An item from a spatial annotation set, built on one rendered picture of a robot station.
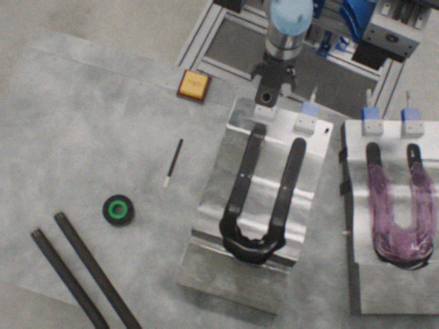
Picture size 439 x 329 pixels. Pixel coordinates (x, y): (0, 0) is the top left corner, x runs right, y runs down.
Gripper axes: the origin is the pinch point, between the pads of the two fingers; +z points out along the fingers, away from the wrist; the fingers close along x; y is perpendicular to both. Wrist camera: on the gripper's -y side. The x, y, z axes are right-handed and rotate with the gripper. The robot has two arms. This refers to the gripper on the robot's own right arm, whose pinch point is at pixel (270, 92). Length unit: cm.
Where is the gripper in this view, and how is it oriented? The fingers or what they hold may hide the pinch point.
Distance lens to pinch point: 135.8
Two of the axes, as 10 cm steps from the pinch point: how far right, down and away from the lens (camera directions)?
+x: -9.5, -2.9, 0.7
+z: -0.2, 2.7, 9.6
